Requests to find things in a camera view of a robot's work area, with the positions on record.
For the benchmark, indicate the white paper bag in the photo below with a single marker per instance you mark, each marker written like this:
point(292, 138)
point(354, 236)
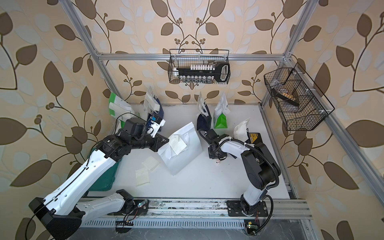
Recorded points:
point(175, 163)

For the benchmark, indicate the black socket set holder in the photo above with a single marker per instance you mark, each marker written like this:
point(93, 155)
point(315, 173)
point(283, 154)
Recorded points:
point(216, 72)

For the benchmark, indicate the black wire basket right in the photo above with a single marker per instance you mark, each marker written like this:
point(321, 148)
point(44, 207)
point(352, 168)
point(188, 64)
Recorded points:
point(314, 105)

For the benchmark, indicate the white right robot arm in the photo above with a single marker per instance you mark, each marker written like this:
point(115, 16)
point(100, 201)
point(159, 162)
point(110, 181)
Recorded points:
point(261, 168)

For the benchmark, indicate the black wire basket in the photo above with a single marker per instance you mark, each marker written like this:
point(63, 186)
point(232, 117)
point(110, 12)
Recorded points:
point(186, 57)
point(314, 105)

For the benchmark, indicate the large green white bag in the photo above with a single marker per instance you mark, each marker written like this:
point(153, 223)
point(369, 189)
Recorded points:
point(121, 110)

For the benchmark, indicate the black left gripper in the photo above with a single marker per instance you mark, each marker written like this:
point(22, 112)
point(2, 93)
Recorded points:
point(158, 142)

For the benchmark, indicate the dark navy small bag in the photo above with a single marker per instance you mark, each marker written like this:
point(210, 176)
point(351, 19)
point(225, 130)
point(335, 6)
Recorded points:
point(204, 117)

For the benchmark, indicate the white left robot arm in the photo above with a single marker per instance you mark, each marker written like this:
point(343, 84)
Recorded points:
point(61, 213)

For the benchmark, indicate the tool in right basket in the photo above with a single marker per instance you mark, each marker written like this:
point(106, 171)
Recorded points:
point(290, 99)

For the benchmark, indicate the green plastic tool case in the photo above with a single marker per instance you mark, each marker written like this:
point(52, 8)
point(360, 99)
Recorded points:
point(105, 181)

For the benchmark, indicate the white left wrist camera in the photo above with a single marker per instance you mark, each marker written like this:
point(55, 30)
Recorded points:
point(154, 122)

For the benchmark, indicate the black yellow flat case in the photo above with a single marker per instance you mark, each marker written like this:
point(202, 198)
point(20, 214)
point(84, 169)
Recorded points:
point(254, 138)

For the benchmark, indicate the small blue paper bag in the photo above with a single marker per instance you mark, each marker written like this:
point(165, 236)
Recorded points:
point(161, 112)

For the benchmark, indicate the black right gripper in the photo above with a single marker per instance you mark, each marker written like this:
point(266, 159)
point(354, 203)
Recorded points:
point(211, 155)

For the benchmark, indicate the black wire basket back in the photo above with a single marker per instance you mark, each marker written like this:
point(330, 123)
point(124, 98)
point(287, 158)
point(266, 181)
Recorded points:
point(186, 57)

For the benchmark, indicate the aluminium front rail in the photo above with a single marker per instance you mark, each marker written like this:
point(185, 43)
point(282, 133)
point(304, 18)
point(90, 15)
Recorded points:
point(179, 208)

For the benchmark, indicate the small green paper bag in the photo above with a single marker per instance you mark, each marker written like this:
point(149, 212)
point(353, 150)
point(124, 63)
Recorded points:
point(221, 112)

